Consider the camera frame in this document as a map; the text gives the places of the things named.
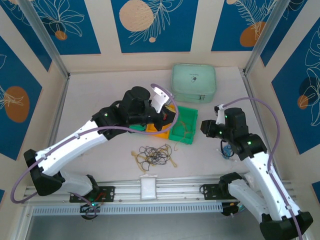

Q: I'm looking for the aluminium table edge rail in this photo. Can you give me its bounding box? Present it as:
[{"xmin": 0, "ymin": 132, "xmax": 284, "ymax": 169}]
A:
[
  {"xmin": 239, "ymin": 68, "xmax": 266, "ymax": 121},
  {"xmin": 42, "ymin": 74, "xmax": 71, "ymax": 153}
]

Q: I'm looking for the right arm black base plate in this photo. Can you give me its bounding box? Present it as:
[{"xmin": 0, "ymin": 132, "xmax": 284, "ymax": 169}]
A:
[{"xmin": 201, "ymin": 183, "xmax": 233, "ymax": 201}]

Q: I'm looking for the blue stethoscope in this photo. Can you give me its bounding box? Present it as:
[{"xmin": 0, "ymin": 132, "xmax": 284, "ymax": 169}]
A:
[{"xmin": 216, "ymin": 142, "xmax": 237, "ymax": 163}]

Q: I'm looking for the green plastic bin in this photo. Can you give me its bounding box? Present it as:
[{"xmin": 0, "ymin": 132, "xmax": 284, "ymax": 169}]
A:
[
  {"xmin": 129, "ymin": 124, "xmax": 147, "ymax": 133},
  {"xmin": 168, "ymin": 105, "xmax": 199, "ymax": 145}
]

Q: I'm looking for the white foam pad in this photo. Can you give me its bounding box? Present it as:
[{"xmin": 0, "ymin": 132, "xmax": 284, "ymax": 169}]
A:
[{"xmin": 139, "ymin": 174, "xmax": 158, "ymax": 201}]

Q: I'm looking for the aluminium frame post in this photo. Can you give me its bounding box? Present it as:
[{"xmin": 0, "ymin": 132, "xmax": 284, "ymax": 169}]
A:
[
  {"xmin": 18, "ymin": 0, "xmax": 71, "ymax": 80},
  {"xmin": 243, "ymin": 0, "xmax": 287, "ymax": 76}
]

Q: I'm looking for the grey slotted cable duct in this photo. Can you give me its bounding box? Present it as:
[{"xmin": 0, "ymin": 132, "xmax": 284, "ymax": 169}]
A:
[{"xmin": 32, "ymin": 202, "xmax": 223, "ymax": 216}]

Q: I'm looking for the clear plastic bag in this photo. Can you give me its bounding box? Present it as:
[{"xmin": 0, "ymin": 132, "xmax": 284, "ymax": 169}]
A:
[{"xmin": 243, "ymin": 172, "xmax": 261, "ymax": 188}]

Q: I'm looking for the tan cords heap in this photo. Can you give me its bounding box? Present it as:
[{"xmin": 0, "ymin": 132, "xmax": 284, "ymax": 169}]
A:
[{"xmin": 172, "ymin": 119, "xmax": 195, "ymax": 152}]

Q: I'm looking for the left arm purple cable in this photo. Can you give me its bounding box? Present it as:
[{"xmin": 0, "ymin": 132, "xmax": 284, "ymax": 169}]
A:
[{"xmin": 10, "ymin": 83, "xmax": 180, "ymax": 204}]

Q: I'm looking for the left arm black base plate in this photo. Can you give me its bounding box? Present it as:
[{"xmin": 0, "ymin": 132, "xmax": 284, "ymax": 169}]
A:
[{"xmin": 69, "ymin": 186, "xmax": 116, "ymax": 203}]

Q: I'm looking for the mint green zip pouch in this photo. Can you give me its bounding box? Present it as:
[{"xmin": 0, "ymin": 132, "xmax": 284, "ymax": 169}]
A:
[{"xmin": 170, "ymin": 63, "xmax": 217, "ymax": 103}]

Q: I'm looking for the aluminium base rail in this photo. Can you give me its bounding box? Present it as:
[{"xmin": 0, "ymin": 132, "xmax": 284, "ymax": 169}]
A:
[{"xmin": 23, "ymin": 174, "xmax": 293, "ymax": 205}]

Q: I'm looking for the pile of rubber bands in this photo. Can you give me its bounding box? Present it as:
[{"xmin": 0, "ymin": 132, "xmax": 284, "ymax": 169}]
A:
[{"xmin": 131, "ymin": 149, "xmax": 179, "ymax": 174}]

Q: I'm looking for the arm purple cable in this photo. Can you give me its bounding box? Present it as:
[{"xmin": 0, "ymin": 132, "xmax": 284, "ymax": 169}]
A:
[
  {"xmin": 10, "ymin": 83, "xmax": 180, "ymax": 204},
  {"xmin": 223, "ymin": 97, "xmax": 303, "ymax": 240}
]

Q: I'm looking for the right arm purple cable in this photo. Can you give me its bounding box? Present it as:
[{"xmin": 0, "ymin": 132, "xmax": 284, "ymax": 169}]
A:
[{"xmin": 223, "ymin": 97, "xmax": 303, "ymax": 240}]

